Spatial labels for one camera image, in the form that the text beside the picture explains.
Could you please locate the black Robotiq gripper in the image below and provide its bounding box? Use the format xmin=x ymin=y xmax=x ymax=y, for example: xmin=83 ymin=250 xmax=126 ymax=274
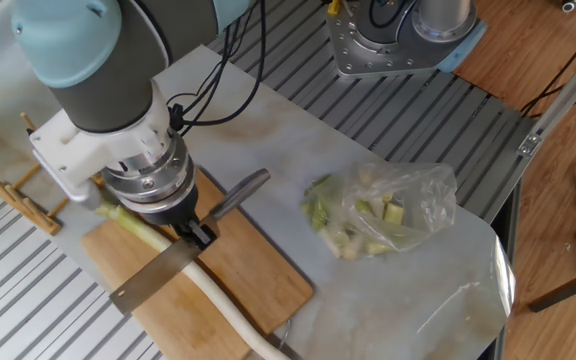
xmin=136 ymin=184 xmax=223 ymax=252

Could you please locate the steel cleaver knife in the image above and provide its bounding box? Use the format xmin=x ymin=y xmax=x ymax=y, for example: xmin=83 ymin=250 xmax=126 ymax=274
xmin=109 ymin=168 xmax=272 ymax=316

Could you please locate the plastic bag of chopped scallions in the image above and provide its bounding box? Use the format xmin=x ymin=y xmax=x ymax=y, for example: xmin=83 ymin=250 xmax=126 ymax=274
xmin=300 ymin=160 xmax=458 ymax=261

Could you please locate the wooden cutting board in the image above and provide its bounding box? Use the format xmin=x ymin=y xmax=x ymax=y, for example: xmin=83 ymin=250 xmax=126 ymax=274
xmin=80 ymin=167 xmax=315 ymax=360

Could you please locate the long whole scallion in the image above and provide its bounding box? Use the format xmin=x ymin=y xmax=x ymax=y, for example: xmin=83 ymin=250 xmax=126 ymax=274
xmin=95 ymin=199 xmax=292 ymax=360

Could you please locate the metal hanging loop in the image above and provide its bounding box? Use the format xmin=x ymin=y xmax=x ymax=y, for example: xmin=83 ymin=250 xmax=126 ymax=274
xmin=277 ymin=317 xmax=294 ymax=351

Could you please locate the wooden peg rack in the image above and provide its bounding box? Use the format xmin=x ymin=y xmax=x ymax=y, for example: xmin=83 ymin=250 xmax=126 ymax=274
xmin=0 ymin=112 xmax=107 ymax=236

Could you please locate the black flat bar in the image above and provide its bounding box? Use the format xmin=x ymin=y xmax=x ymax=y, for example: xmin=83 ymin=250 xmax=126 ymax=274
xmin=527 ymin=259 xmax=576 ymax=314

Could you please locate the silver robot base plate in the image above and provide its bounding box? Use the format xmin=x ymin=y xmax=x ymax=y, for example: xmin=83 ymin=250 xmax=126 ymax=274
xmin=325 ymin=0 xmax=449 ymax=79

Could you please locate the black floor cable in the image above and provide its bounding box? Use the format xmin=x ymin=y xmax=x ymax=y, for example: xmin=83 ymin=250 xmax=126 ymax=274
xmin=520 ymin=14 xmax=576 ymax=119

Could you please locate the slanted aluminium frame bar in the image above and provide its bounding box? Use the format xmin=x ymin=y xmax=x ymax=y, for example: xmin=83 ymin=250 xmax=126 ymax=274
xmin=516 ymin=29 xmax=576 ymax=159

